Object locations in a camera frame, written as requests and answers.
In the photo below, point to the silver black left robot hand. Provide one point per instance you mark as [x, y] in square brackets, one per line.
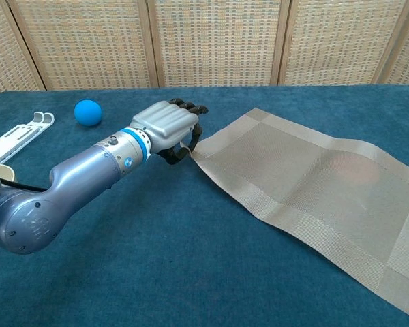
[167, 124]

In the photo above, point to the grey woven placemat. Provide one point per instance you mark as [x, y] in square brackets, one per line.
[327, 177]

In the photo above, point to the white round bowl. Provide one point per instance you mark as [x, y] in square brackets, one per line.
[5, 172]

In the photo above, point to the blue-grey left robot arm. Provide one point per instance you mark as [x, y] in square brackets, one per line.
[82, 173]

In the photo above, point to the blue ball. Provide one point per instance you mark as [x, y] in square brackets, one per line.
[88, 113]

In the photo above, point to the blue table cloth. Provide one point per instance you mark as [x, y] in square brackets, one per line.
[156, 265]

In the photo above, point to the white folding stand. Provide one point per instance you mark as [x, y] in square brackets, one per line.
[17, 134]

